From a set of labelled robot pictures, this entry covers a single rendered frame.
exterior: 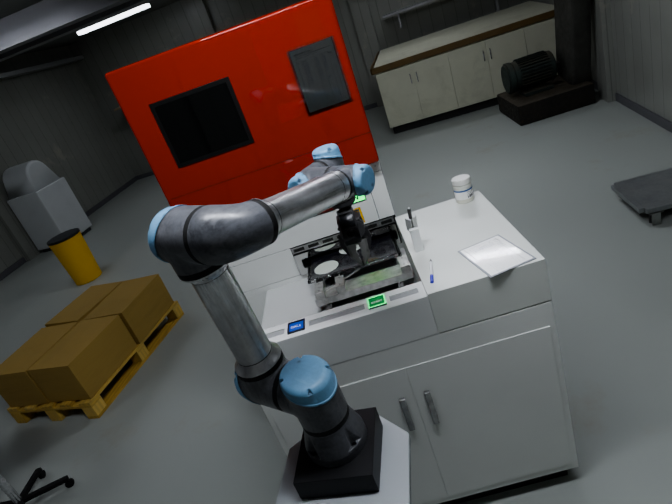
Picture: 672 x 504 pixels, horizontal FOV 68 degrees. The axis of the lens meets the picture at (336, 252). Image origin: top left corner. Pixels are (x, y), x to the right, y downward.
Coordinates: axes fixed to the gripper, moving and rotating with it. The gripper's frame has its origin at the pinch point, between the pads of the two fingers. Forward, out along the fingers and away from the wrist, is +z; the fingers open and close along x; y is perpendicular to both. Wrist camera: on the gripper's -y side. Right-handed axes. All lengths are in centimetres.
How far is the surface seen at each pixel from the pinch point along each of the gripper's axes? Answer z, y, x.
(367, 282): 22.7, 28.7, 2.4
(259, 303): 33, 58, 51
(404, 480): 29, -52, 4
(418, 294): 14.7, -1.7, -12.6
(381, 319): 17.8, -4.0, 0.1
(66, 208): 63, 580, 417
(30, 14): -152, 423, 251
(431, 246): 14.2, 24.4, -22.7
